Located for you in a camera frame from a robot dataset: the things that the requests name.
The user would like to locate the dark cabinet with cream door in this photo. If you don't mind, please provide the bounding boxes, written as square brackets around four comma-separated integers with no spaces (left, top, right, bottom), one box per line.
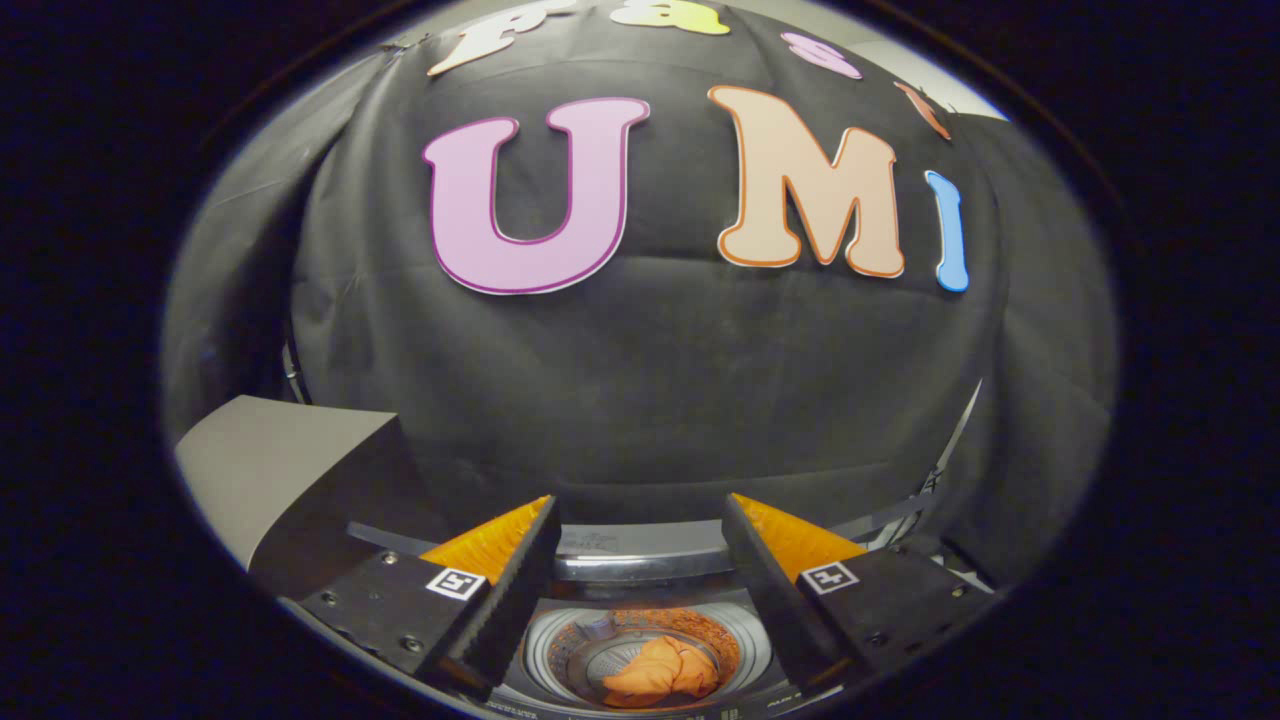
[175,395,451,601]

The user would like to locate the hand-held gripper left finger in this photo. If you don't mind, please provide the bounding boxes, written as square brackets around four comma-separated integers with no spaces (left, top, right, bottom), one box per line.
[298,494,563,701]

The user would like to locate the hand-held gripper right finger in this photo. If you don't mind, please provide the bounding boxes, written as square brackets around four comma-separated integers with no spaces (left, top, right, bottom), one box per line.
[721,492,1001,701]

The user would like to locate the orange polo shirt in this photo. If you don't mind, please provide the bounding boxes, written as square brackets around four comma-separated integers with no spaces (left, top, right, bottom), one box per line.
[600,635,723,709]

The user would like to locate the metal light stand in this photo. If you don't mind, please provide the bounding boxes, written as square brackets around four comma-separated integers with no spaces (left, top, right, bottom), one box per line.
[280,320,307,403]
[870,380,986,546]

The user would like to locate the black backdrop cloth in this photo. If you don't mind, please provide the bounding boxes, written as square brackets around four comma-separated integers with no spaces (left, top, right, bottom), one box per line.
[160,0,1119,591]

